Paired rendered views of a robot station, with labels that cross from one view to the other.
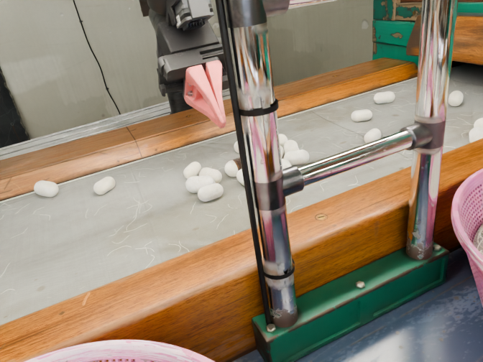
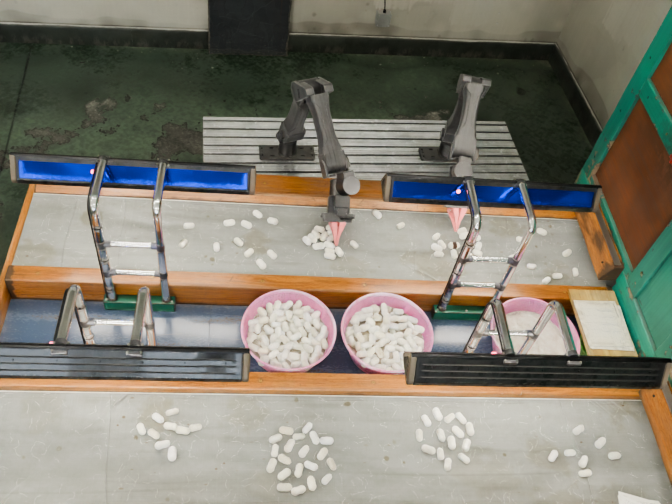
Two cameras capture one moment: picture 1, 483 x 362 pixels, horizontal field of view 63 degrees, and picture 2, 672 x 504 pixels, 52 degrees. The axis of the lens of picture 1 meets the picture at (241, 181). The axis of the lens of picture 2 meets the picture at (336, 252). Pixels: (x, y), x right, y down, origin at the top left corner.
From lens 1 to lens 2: 1.79 m
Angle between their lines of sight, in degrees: 24
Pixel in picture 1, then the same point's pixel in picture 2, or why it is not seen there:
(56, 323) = (389, 285)
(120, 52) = not seen: outside the picture
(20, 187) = (365, 205)
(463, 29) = (592, 224)
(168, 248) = (418, 271)
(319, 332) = (448, 316)
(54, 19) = not seen: outside the picture
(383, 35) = (581, 180)
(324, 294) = (455, 308)
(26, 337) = (383, 285)
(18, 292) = (372, 264)
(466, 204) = (508, 305)
